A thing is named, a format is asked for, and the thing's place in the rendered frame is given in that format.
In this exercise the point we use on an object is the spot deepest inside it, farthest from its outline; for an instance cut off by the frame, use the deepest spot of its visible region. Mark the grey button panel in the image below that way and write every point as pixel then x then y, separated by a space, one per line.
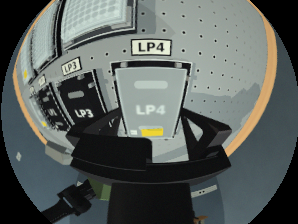
pixel 57 152

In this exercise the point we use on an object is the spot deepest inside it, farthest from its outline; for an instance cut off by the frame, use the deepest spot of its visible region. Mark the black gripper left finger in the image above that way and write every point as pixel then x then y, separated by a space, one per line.
pixel 93 125

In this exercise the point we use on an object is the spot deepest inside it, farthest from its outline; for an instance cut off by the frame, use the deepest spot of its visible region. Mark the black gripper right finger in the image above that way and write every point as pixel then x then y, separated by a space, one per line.
pixel 214 133

